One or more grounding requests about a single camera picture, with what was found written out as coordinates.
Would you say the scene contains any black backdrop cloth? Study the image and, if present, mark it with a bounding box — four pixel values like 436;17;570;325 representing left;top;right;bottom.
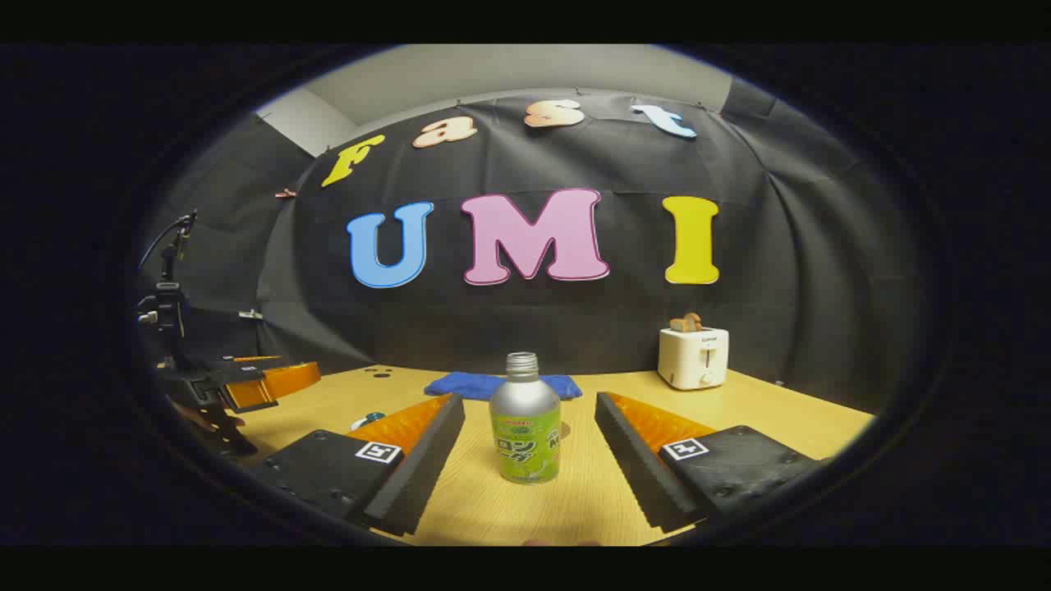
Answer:
140;78;920;411

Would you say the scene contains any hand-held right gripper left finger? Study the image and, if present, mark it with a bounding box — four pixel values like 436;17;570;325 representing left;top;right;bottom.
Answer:
246;392;466;538

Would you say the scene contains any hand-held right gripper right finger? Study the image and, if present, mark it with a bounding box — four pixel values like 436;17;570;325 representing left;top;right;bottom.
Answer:
594;392;822;533

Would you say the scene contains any silver water bottle green label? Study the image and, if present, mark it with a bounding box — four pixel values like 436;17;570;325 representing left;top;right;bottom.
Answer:
489;352;562;484

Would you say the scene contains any white toaster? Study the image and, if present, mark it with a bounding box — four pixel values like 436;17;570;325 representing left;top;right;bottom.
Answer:
657;326;730;391

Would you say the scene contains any blue towel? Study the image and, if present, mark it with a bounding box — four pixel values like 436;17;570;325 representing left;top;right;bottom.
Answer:
425;372;583;401

